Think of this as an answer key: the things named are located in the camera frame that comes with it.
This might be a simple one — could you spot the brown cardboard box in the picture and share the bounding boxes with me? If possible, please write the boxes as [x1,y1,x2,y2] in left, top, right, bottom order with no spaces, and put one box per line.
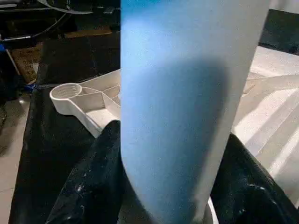
[10,43,43,84]

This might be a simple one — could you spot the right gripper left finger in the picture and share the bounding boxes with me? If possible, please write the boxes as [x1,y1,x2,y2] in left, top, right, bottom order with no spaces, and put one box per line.
[46,119,126,224]

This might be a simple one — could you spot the white plastic table top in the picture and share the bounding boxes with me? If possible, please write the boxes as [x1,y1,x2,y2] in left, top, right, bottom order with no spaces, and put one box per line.
[49,46,299,208]

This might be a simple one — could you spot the black plastic mat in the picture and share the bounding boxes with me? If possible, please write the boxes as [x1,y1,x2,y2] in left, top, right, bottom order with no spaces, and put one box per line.
[8,9,299,224]

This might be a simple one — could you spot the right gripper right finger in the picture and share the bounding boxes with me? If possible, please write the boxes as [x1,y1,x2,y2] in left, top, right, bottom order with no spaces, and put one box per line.
[210,133,299,224]

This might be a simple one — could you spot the white plastic table leg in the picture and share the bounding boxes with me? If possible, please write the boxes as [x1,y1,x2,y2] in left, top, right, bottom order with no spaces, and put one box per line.
[120,0,272,224]

